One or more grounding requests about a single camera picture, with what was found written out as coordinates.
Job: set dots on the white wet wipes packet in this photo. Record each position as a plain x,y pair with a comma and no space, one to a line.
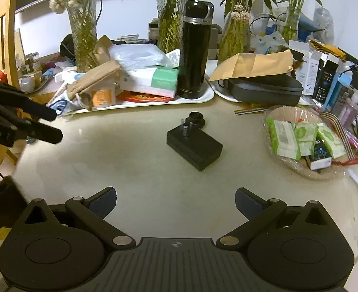
282,138

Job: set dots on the glass vase with white flowers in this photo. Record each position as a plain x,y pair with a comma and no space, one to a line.
83,36

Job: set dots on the brown paper bag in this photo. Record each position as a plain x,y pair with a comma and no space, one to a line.
96,77

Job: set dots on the white carton box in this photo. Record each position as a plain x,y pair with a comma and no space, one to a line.
305,70

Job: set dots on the blue rimmed pouch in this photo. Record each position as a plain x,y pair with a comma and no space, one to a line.
57,105

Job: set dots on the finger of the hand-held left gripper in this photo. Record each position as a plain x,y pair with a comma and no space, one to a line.
29,106
45,132

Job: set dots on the pink soap bottle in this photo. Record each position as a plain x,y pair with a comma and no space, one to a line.
349,112

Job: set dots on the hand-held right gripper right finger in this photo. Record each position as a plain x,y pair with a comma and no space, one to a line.
247,202

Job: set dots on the black thermos bottle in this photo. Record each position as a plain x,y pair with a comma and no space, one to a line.
194,54

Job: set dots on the ribbed glass vase with bamboo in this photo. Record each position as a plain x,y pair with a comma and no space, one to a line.
171,21

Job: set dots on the blue carton box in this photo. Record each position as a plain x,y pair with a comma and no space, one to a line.
338,92

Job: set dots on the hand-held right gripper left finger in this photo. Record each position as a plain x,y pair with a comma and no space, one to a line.
104,200

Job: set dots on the green white tissue pack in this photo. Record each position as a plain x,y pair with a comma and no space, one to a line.
154,80

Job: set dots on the translucent plastic bag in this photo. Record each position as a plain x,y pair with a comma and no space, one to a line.
136,56

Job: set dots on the green wet wipes packet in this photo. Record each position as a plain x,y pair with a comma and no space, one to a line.
306,137
331,140

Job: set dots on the brown paper envelope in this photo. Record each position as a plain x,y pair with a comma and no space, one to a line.
252,64

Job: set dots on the yellow cloth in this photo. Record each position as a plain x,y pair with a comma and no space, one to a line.
328,50

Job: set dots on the small black cap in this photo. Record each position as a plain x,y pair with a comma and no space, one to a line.
196,118

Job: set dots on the wooden chair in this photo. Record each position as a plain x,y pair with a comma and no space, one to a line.
2,36

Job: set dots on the black carton box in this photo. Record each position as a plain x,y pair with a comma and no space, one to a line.
326,82

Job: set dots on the large white tray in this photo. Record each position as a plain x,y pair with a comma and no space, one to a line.
154,105

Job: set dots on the small glass vase with bamboo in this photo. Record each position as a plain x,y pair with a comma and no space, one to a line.
291,26

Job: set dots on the woven basket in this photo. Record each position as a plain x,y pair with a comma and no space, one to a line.
288,167

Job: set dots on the small cream jar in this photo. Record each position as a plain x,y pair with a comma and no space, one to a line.
26,83

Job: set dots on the orange label pouch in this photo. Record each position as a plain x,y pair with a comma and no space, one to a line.
103,97

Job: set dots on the striped sticks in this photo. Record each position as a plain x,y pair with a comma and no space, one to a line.
249,110

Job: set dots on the small black white box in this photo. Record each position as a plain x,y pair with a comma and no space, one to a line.
319,159

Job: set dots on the black bag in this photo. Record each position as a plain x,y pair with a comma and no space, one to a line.
68,45

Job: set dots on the red packet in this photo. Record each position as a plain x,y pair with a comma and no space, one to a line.
142,98

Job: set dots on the black power adapter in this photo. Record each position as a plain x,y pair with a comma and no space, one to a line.
194,147

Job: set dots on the grey zip case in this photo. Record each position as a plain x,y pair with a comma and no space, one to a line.
264,91

